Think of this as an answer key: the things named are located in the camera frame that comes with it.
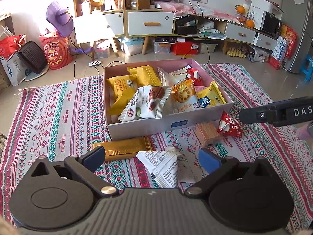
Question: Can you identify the red snack packet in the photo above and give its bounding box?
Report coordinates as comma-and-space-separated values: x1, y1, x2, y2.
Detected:
186, 68, 204, 87
218, 111, 242, 138

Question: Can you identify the white pecan snack packet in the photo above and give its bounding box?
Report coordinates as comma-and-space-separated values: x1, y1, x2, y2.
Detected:
118, 85, 171, 122

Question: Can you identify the large yellow snack packet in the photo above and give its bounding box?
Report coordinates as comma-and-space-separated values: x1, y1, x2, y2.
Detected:
127, 65, 162, 87

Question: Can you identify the purple gloved hand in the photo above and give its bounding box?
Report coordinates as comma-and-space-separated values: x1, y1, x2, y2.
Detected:
297, 122, 313, 140

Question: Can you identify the blue plastic stool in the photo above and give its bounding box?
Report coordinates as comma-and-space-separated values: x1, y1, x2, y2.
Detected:
300, 55, 313, 82

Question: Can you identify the yellow blue-label snack packet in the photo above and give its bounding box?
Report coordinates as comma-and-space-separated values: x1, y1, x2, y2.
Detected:
196, 81, 227, 108

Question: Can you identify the clear wafer biscuit packet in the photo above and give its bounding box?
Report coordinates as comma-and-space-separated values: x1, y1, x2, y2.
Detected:
193, 122, 222, 147

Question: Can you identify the pink wafer packet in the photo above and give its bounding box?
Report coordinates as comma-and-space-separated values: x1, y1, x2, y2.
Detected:
194, 86, 207, 93

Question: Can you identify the pink cardboard box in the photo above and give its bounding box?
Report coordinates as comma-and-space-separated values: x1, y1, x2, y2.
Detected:
103, 59, 233, 141

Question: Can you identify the patterned woven table cloth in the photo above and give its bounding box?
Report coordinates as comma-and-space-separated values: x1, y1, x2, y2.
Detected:
1, 64, 312, 232

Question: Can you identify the golden brown bar packet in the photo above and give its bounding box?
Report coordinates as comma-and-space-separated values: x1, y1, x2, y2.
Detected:
92, 136, 153, 161

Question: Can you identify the white pistachio snack packet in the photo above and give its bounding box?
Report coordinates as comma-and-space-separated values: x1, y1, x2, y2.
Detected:
136, 145, 208, 188

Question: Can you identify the orange biscuit snack packet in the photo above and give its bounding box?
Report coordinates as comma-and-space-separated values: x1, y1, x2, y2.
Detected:
171, 79, 201, 113

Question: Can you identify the black microwave oven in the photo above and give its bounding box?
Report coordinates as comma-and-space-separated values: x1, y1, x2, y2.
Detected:
260, 12, 283, 38

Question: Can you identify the red storage box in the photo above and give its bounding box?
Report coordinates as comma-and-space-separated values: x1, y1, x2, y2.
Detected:
171, 41, 199, 55

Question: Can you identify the clear rice cake packet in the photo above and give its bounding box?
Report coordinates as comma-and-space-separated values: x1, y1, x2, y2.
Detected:
157, 67, 176, 87

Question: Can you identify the yellow waffle sandwich packet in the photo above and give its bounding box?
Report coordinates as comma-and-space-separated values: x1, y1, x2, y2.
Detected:
106, 74, 137, 116

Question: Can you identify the black electric heater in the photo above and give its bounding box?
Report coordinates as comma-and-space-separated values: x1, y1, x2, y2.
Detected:
17, 40, 47, 74

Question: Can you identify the red chips gift bag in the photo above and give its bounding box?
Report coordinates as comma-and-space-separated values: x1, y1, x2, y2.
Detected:
39, 30, 73, 70

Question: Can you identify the purple bag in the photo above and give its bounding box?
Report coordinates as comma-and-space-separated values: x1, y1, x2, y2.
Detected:
46, 2, 74, 38

